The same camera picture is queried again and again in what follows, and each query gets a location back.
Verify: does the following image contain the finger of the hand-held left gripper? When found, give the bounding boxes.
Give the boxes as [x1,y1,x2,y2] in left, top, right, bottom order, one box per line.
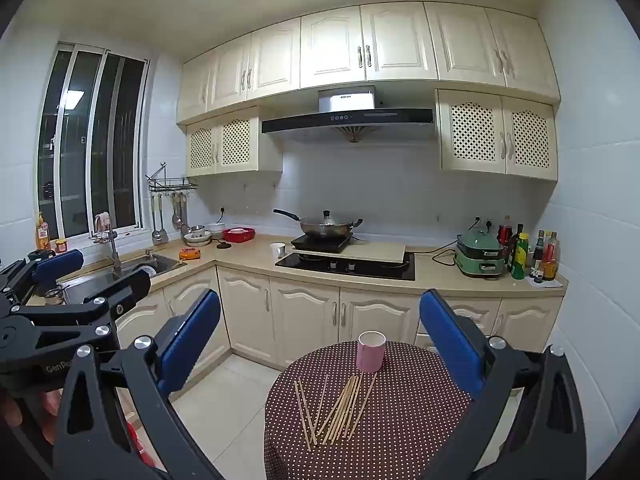
[0,249,85,307]
[9,267,152,333]

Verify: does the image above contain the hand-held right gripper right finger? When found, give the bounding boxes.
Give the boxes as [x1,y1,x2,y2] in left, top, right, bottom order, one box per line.
[419,289,588,480]

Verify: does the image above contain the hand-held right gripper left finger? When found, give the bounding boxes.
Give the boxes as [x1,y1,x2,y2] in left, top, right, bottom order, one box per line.
[52,289,223,480]

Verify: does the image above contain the pink cup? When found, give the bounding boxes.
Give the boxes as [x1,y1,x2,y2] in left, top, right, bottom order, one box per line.
[356,331,387,374]

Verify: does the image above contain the pile of wooden chopsticks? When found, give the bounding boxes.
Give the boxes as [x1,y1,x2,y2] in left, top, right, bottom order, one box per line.
[294,372,379,451]

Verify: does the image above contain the person's left hand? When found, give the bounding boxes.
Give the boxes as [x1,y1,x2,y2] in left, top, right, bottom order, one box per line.
[0,390,62,445]

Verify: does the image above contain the orange label bottle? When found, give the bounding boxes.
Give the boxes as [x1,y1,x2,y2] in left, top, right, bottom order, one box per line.
[34,211,51,251]

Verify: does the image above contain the steel sink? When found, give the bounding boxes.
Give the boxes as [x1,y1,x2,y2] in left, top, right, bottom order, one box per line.
[59,252,187,306]

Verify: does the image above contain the steel faucet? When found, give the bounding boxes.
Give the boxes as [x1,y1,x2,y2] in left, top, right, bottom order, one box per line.
[90,213,124,274]

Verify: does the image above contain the hanging steel spatula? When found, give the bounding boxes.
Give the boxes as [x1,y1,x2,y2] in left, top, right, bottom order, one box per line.
[151,194,169,242]

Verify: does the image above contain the green electric cooker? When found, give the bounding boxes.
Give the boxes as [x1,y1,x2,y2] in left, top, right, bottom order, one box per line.
[454,230,507,279]

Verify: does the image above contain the black glass gas hob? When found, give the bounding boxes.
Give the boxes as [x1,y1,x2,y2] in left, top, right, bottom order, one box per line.
[274,251,416,282]

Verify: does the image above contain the stack of bowls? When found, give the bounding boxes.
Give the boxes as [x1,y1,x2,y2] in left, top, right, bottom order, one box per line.
[183,224,214,247]

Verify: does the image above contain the brown polka dot tablecloth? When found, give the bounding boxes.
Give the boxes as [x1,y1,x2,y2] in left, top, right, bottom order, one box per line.
[263,341,475,480]

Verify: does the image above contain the green yellow bottle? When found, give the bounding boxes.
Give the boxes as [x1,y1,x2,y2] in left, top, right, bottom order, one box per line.
[511,232,530,281]

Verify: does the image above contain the beige cutting board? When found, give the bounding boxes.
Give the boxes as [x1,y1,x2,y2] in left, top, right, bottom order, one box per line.
[291,241,407,266]

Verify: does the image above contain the dark glass bottle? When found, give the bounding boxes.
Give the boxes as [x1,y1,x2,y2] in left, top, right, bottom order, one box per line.
[507,223,524,274]

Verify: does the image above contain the cream kitchen base cabinets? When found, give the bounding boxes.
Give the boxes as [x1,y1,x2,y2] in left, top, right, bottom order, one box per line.
[114,264,567,377]

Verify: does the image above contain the red object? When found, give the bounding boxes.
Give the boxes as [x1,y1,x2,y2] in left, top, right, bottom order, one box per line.
[124,419,157,467]

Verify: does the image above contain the dark sauce bottle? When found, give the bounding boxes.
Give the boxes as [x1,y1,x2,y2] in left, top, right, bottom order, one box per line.
[531,230,546,272]

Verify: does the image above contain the sliding window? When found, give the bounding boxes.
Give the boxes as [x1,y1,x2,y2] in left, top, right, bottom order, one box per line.
[37,42,152,241]

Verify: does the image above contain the orange sauce bottle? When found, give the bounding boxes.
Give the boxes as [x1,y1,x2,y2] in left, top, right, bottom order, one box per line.
[542,231,560,282]

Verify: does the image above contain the black induction cooker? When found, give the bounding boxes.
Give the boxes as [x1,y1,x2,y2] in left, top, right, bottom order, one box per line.
[291,234,351,254]

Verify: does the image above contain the steel wok with lid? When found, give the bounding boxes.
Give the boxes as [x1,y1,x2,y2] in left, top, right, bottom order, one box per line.
[272,208,364,241]

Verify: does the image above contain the large cream lattice door cabinet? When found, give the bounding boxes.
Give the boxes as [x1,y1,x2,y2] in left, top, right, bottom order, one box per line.
[436,89,559,182]

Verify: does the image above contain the black range hood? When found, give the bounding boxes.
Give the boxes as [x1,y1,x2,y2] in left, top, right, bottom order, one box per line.
[261,87,435,144]

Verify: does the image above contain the black power cable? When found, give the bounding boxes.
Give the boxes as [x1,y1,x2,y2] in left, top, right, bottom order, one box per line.
[406,241,460,267]

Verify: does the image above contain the wire wall rack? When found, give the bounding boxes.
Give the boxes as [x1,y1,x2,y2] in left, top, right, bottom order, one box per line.
[146,162,199,194]

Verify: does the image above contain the cream upper wall cabinets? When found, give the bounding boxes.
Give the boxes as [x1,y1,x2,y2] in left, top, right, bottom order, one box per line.
[176,1,561,125]

